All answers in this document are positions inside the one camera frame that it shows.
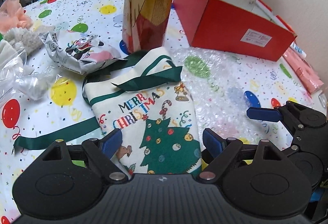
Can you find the clear plastic bag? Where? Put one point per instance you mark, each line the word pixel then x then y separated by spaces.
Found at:
pixel 19 78

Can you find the red cardboard box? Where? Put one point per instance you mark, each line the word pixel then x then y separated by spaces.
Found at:
pixel 239 26

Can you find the bubble wrap sheet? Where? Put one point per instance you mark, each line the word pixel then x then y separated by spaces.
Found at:
pixel 219 99

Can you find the pink mesh bath sponge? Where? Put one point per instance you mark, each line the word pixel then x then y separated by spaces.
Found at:
pixel 13 15

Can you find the amber drink bottle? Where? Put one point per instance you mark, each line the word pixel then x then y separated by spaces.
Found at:
pixel 145 23

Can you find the silver printed snack bag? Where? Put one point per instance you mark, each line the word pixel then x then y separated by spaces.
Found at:
pixel 78 52

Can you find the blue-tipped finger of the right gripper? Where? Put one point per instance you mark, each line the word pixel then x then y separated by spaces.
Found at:
pixel 263 114

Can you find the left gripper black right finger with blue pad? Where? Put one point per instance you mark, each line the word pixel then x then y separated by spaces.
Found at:
pixel 224 153

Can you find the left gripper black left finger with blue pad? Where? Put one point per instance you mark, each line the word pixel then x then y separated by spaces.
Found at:
pixel 99 154

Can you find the white fluffy cloth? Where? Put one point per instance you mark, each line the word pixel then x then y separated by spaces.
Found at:
pixel 23 38

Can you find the pink tissue pack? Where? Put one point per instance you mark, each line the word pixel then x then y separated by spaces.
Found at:
pixel 307 75

